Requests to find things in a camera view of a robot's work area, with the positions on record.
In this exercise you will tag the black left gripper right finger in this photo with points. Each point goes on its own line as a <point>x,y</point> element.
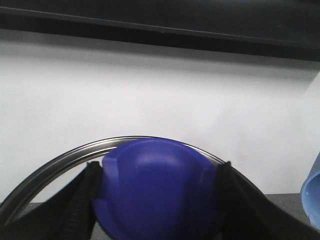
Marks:
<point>249,215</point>

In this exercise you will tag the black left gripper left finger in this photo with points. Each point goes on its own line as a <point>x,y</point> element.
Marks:
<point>68,215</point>

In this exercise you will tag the light blue ribbed cup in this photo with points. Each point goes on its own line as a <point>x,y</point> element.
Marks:
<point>310,194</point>

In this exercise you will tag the glass pot lid blue knob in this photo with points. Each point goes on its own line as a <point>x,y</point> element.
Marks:
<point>150,189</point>

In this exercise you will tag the dark overhead range hood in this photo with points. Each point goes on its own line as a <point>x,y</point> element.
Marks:
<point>274,28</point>

